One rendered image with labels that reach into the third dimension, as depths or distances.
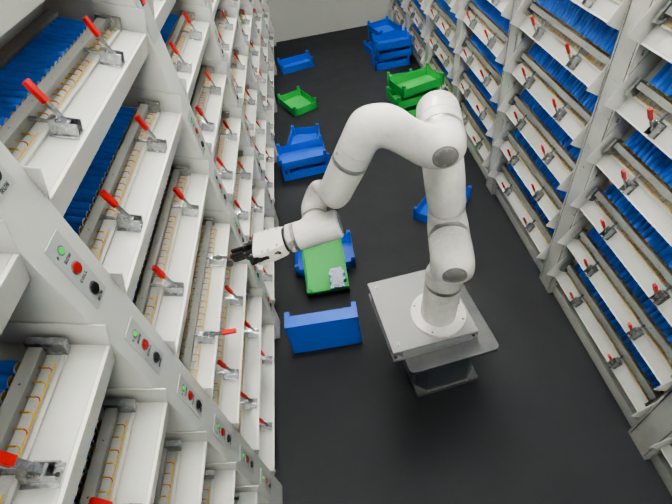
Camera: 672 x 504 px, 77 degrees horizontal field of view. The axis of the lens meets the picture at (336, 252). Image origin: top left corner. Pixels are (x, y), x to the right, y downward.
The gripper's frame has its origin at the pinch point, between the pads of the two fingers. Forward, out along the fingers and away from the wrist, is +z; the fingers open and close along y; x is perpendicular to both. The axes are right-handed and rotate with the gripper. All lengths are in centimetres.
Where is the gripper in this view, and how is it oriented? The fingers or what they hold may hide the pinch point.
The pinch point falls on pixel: (238, 254)
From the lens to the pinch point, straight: 128.3
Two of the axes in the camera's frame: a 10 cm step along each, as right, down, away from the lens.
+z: -9.5, 2.8, 1.5
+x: -3.0, -6.4, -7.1
